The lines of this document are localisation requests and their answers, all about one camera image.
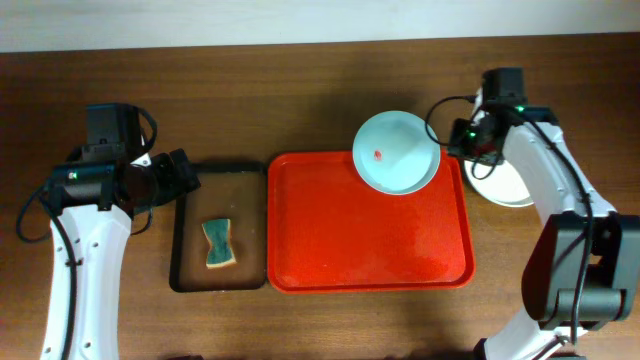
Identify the light blue plate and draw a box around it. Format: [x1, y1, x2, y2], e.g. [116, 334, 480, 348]
[352, 110, 441, 195]

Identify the black shallow sponge tray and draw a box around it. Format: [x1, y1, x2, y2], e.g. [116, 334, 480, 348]
[169, 161, 267, 293]

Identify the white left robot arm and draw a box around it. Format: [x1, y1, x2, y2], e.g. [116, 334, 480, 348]
[40, 149, 200, 359]

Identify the red plastic tray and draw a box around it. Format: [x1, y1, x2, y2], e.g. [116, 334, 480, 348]
[267, 151, 476, 294]

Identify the white plate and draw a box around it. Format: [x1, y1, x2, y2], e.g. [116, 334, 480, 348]
[463, 160, 534, 208]

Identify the green and yellow sponge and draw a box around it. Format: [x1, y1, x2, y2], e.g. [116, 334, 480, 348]
[202, 218, 236, 269]

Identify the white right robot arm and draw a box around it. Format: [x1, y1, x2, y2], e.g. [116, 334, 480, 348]
[448, 106, 639, 359]

